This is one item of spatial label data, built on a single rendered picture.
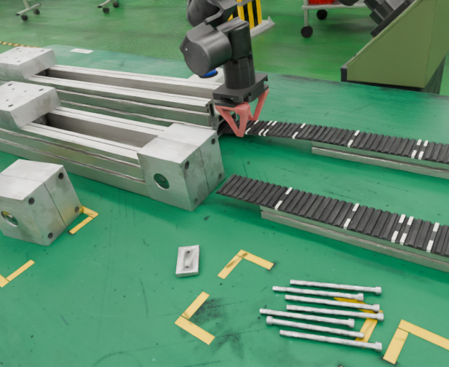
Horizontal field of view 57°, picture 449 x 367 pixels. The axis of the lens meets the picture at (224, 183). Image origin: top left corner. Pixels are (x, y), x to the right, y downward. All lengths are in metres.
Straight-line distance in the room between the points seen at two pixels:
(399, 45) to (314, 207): 0.49
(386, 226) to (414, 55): 0.49
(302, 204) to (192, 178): 0.17
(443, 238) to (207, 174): 0.35
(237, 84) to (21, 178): 0.39
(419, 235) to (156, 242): 0.36
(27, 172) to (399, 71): 0.76
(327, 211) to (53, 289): 0.39
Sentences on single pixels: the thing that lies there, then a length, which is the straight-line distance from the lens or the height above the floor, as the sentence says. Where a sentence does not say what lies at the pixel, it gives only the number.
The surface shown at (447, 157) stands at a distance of 0.71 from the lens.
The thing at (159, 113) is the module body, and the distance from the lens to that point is 0.89.
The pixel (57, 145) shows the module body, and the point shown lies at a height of 0.84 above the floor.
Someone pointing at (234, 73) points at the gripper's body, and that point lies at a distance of 0.76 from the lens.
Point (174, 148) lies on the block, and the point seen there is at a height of 0.87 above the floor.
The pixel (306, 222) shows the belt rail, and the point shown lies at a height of 0.79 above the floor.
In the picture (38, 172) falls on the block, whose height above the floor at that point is 0.87.
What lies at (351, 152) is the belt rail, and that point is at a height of 0.79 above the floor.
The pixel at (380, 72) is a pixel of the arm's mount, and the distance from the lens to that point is 1.01.
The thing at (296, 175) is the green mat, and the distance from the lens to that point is 0.71.
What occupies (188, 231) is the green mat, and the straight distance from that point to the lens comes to 0.64.
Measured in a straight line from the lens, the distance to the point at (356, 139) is 0.74.
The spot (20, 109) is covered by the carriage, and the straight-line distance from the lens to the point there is 0.92.
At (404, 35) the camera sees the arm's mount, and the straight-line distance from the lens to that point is 0.97.
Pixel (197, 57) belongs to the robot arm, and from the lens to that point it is 0.70.
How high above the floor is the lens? 1.20
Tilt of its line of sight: 36 degrees down
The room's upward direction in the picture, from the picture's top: 11 degrees counter-clockwise
